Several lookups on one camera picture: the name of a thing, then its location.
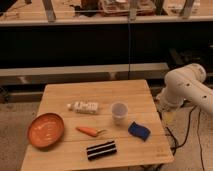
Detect black cable on floor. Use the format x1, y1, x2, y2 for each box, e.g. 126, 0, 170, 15
156, 104, 208, 171

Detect long wooden workbench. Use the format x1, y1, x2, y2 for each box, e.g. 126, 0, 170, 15
0, 62, 169, 85

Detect black white striped block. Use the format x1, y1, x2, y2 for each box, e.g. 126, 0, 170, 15
86, 141, 117, 161

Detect blue sponge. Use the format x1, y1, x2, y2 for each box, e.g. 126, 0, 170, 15
128, 122, 151, 141

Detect orange toy carrot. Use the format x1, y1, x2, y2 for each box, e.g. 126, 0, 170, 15
77, 127, 102, 137

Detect wooden table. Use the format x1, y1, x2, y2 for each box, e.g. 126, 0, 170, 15
21, 80, 174, 171

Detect orange ceramic bowl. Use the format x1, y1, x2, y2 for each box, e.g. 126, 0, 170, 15
27, 113, 64, 148

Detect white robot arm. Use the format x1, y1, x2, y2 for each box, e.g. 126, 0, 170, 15
158, 63, 213, 115

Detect white plastic bottle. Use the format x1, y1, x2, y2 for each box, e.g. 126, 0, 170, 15
67, 101, 99, 114

